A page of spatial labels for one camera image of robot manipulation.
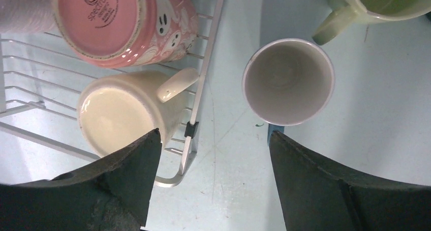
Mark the light blue dotted mug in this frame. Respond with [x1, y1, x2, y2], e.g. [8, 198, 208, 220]
[242, 38, 335, 141]

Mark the white wire dish rack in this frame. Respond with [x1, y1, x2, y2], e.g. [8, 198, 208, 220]
[1, 0, 224, 188]

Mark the cream mug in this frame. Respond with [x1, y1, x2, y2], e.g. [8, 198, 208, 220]
[77, 68, 199, 157]

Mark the light green mug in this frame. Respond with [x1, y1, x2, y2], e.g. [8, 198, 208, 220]
[312, 0, 430, 45]

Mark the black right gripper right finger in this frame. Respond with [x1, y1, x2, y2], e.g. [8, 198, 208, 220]
[269, 131, 430, 230]

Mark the pink ghost pattern mug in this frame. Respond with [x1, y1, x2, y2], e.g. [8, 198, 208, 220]
[52, 0, 198, 69]

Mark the lilac mug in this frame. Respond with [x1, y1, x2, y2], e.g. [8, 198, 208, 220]
[1, 0, 56, 34]

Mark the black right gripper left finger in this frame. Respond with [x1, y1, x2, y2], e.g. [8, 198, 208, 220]
[1, 129, 162, 230]

